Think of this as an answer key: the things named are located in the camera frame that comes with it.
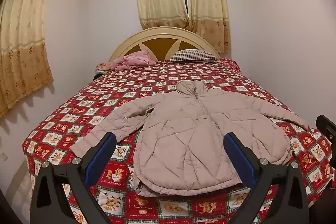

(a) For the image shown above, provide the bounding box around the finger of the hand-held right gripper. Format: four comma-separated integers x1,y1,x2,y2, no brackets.
316,114,336,141

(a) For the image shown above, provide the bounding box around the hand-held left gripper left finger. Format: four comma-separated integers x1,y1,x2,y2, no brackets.
30,132,117,224

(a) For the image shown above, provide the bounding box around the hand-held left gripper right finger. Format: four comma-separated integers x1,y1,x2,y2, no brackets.
223,132,310,224

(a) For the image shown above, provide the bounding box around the beige puffer jacket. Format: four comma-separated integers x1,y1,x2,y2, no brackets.
70,80,311,197

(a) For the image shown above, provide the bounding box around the red bear print bedspread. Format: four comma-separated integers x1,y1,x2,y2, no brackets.
22,58,334,224

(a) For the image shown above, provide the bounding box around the floral pillow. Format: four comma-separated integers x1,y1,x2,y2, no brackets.
95,62,116,74

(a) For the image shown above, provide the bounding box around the pink blanket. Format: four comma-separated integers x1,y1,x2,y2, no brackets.
112,50,158,71

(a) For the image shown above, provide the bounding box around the striped pillow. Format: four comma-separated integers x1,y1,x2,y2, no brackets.
170,49,221,63

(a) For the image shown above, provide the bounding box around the cream arched headboard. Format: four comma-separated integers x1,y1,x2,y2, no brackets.
109,27,221,62

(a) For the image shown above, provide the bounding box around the wide beige patterned curtain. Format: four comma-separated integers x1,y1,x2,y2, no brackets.
0,0,54,117

